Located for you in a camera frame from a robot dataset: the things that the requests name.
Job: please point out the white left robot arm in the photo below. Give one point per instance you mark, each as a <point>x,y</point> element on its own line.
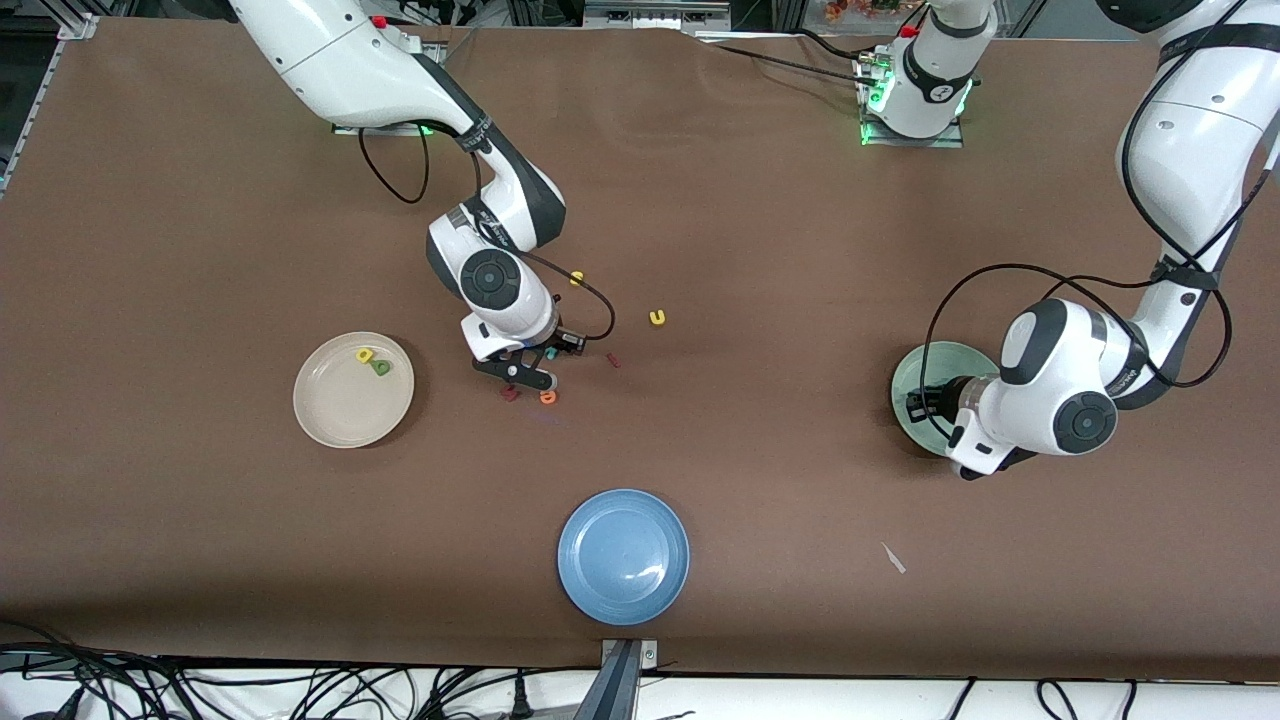
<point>1190,150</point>

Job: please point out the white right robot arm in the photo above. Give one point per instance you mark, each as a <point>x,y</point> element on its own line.
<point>490,278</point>

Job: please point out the light green plate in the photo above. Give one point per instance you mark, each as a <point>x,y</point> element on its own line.
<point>925,365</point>

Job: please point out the white paper scrap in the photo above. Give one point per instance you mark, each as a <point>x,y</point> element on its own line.
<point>893,558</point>

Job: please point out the beige plate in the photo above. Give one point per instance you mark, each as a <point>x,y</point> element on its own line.
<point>345,405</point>

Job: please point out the blue plate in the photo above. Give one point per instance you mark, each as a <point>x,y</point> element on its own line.
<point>623,557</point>

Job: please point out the grey equipment box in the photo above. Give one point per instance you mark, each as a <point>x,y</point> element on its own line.
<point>655,15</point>

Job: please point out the black power plug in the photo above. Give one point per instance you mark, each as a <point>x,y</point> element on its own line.
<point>520,705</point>

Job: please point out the brown table cover sheet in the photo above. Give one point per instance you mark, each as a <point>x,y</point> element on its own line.
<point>200,550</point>

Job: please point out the orange flower decoration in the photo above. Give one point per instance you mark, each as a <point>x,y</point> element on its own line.
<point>860,8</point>

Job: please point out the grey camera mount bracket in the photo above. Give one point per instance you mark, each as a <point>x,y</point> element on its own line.
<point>620,690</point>

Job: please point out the aluminium table frame rail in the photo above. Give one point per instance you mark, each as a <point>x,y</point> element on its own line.
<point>25,118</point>

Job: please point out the aluminium frame corner bracket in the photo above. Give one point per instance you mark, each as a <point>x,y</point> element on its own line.
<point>78,25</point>

